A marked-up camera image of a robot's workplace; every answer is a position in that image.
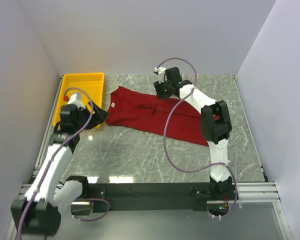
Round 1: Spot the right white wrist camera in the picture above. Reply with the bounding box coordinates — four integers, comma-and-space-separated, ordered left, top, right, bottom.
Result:
153, 66, 166, 84

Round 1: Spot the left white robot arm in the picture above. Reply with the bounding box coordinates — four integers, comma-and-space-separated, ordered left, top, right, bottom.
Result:
10, 101, 109, 239

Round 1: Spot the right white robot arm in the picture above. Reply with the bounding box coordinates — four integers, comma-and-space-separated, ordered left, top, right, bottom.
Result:
153, 67, 235, 199

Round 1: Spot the red t shirt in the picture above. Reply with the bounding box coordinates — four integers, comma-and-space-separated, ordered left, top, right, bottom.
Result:
105, 86, 208, 147

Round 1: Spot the yellow plastic tray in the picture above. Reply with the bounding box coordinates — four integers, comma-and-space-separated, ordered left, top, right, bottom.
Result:
52, 72, 106, 129

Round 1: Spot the black base beam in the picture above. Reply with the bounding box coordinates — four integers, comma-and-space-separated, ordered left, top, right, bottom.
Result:
69, 182, 238, 216

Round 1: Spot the aluminium frame rail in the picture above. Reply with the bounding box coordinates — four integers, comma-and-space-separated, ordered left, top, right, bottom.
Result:
14, 74, 282, 208

